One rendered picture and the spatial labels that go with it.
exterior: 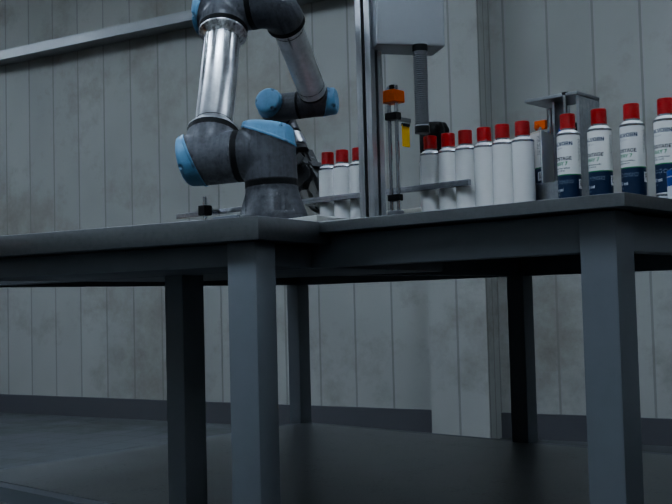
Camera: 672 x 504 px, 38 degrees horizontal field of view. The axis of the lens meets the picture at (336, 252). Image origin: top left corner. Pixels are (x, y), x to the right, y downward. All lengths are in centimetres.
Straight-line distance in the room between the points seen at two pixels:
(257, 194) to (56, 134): 464
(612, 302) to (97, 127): 521
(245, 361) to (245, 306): 9
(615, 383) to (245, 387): 60
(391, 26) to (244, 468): 116
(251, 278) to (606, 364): 59
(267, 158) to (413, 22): 53
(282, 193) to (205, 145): 20
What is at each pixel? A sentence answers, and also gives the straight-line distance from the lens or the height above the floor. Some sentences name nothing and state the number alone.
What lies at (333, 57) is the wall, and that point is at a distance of 546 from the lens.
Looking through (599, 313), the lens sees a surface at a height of 66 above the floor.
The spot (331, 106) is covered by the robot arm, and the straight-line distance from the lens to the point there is 268.
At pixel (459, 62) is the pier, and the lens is 492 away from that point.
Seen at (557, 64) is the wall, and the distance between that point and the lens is 493.
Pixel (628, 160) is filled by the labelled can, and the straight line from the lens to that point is 217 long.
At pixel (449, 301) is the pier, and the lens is 483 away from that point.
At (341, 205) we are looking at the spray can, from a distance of 260.
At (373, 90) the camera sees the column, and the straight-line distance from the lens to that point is 239.
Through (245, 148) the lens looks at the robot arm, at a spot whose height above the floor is 102.
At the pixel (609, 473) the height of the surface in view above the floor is 42.
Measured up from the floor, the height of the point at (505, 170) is 97.
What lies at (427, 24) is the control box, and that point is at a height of 134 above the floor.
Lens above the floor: 69
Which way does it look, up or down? 3 degrees up
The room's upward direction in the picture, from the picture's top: 1 degrees counter-clockwise
